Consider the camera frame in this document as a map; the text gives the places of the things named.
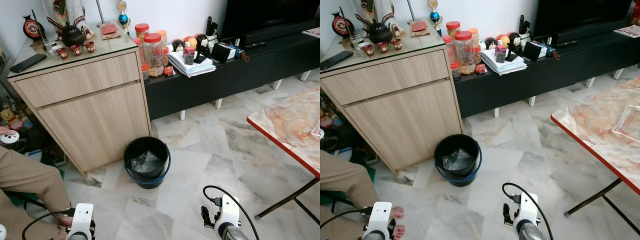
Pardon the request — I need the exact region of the clear plastic bin liner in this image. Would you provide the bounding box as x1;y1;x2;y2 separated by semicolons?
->
131;150;164;174
442;148;476;172

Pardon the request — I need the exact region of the dark metal table leg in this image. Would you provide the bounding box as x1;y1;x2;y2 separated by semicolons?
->
564;177;640;236
255;176;321;226

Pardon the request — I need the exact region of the person's leg in khaki trousers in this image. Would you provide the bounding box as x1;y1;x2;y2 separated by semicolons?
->
320;150;407;240
0;145;76;240

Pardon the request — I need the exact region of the light wooden cabinet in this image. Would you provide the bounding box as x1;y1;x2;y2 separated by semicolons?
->
320;20;463;177
7;21;153;179

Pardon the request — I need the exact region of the stack of white papers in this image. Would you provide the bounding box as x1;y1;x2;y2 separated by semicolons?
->
168;50;217;79
480;48;529;77

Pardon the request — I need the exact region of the glass display shelf with toys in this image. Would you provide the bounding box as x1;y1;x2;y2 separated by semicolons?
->
320;85;381;166
0;45;68;168

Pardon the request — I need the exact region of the large red lid snack jar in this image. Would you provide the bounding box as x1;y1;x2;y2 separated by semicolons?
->
143;33;166;78
454;31;477;76

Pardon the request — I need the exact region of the orange lid snack jar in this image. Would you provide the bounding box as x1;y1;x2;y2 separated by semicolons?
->
468;28;482;65
156;30;171;68

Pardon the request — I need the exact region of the small red lid jar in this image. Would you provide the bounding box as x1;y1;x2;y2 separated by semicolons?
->
446;21;461;42
134;23;150;45

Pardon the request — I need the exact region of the black soundbar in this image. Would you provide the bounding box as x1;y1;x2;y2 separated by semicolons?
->
551;19;632;45
239;20;321;47

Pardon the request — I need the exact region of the black phone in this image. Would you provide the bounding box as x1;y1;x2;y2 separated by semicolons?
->
9;53;48;74
320;50;355;71

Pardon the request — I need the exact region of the red paper packet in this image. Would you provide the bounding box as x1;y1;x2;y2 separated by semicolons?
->
410;20;432;37
99;22;121;40

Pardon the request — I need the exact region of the gold and blue trophy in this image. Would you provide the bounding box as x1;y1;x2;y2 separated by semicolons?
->
427;0;444;32
116;0;132;34

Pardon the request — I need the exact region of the black television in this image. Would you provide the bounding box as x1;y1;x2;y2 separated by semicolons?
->
532;0;633;38
220;0;321;42

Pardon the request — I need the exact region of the white round device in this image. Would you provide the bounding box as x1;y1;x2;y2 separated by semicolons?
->
0;127;21;146

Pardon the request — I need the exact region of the black teapot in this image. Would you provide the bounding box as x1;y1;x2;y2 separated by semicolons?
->
59;22;87;48
366;19;394;45

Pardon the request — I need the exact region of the black round decorative plaque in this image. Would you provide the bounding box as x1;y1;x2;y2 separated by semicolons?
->
331;12;355;39
22;15;46;41

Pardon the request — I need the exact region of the robed figurine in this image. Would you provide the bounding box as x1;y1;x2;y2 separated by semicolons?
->
41;0;93;30
350;0;403;27

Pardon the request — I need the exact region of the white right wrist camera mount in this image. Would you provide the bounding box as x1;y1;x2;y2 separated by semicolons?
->
512;192;540;236
214;194;242;239

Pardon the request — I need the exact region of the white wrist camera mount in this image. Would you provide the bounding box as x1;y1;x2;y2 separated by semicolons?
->
66;203;96;240
512;192;540;236
364;201;394;240
214;194;242;239

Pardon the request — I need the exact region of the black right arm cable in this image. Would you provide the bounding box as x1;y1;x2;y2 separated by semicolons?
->
202;185;261;240
501;182;555;240

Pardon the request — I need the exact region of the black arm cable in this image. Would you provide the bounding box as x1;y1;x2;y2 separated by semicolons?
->
501;182;555;240
202;185;261;240
21;209;76;240
320;207;373;231

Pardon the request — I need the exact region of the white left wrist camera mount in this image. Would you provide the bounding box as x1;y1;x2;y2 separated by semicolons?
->
66;203;96;240
364;201;394;240

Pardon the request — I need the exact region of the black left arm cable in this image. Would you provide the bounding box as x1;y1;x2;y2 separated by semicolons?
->
320;207;373;231
21;209;76;240

